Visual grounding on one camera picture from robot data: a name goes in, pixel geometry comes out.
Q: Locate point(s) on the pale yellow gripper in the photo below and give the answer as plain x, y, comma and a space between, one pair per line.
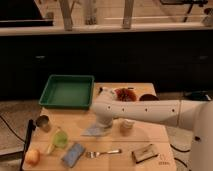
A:
104, 125

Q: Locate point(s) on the light blue towel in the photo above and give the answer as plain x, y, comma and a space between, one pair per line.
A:
96, 130

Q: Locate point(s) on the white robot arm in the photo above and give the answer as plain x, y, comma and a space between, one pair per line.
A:
196, 116

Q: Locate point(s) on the orange bowl with food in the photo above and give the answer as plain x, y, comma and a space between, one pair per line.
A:
124, 94

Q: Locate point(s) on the silver metal fork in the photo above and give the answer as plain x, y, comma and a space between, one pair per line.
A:
95, 154

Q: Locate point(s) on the dark red bowl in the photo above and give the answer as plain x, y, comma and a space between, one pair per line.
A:
148, 97

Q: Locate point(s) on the blue sponge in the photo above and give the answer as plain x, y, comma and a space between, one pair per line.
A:
73, 154

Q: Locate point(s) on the green plastic cup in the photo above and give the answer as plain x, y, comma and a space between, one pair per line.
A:
60, 139

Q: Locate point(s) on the black rectangular scrub block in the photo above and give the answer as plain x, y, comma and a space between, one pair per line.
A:
145, 153

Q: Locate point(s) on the green plastic tray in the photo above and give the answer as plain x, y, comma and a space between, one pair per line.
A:
68, 92

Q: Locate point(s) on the pale yellow scoop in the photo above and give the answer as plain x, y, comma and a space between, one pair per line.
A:
51, 147

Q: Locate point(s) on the small metal cup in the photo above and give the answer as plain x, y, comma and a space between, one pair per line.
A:
43, 123

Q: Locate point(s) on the yellow onion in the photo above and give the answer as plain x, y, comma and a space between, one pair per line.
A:
32, 157

